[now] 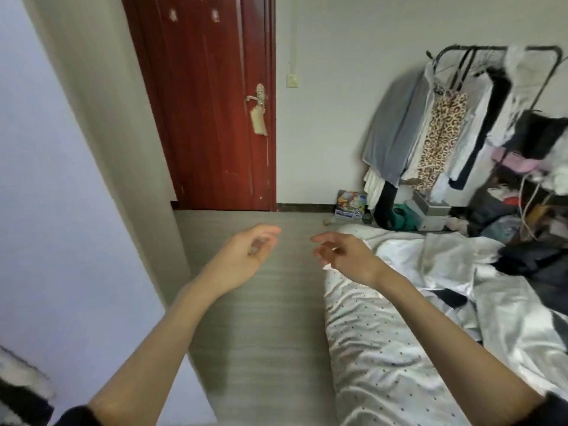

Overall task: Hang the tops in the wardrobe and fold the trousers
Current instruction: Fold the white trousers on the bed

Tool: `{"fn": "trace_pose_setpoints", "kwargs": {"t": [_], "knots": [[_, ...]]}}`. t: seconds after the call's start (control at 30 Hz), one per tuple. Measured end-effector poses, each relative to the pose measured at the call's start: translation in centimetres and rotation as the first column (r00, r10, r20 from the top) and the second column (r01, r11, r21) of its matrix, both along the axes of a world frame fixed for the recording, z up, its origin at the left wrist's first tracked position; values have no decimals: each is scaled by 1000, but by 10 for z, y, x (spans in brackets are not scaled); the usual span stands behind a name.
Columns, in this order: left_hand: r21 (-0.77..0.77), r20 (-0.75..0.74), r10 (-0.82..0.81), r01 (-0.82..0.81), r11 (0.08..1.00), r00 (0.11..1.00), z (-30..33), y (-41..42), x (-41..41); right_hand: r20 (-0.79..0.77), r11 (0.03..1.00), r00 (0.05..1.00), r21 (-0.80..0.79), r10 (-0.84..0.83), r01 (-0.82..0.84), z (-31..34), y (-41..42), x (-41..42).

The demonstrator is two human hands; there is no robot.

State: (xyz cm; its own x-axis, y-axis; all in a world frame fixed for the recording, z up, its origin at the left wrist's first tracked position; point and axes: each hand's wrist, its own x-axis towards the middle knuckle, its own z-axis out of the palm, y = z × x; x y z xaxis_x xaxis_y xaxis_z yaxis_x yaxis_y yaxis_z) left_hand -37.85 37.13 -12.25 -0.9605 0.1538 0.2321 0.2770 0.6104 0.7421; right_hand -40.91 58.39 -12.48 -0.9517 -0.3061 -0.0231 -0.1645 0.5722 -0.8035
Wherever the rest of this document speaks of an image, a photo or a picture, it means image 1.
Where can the person's left hand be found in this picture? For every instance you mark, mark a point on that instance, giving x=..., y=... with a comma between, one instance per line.
x=235, y=261

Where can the person's right hand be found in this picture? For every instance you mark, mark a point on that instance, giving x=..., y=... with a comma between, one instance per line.
x=355, y=257

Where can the grey wooden wardrobe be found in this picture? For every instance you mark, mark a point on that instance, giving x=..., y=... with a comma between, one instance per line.
x=133, y=190

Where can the plain white trousers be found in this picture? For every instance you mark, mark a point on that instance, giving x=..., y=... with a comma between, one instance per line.
x=515, y=306

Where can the black garment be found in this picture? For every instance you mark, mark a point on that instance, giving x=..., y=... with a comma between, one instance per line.
x=497, y=88
x=18, y=405
x=541, y=261

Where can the beige printed shirt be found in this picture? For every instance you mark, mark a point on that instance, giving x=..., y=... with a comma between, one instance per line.
x=22, y=368

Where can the person's right forearm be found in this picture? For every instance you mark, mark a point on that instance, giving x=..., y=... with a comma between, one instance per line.
x=461, y=359

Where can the person's left forearm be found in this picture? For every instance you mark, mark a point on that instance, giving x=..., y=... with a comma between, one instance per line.
x=151, y=368

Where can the white dotted bed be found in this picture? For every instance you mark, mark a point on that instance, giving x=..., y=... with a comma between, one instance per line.
x=373, y=368

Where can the person's black left sleeve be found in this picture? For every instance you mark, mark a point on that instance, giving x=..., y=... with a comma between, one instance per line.
x=78, y=418

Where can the person's black sleeve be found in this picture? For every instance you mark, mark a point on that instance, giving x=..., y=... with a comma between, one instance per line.
x=78, y=418
x=550, y=412

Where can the person's black right sleeve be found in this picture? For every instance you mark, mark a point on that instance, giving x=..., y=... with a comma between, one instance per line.
x=550, y=412

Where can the black clothes rack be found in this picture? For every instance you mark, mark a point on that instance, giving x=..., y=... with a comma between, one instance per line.
x=497, y=48

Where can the green object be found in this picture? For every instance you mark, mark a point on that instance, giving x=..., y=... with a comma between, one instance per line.
x=404, y=219

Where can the white storage box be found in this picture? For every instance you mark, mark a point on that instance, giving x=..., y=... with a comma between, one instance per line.
x=430, y=213

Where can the grey hanging garment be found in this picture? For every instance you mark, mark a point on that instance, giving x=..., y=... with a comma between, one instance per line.
x=395, y=128

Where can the leopard print hanging garment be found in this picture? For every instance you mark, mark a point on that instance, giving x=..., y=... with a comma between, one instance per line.
x=441, y=137

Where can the red wooden room door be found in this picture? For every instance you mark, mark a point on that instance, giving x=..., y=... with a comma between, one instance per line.
x=204, y=102

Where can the pink box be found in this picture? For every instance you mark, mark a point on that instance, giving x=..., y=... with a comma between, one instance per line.
x=519, y=161

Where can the black bag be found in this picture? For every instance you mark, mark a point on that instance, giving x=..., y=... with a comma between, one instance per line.
x=537, y=133

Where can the black hanging garment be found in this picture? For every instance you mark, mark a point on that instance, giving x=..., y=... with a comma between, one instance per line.
x=497, y=88

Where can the white light switch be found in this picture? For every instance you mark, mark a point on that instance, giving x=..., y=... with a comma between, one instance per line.
x=292, y=80

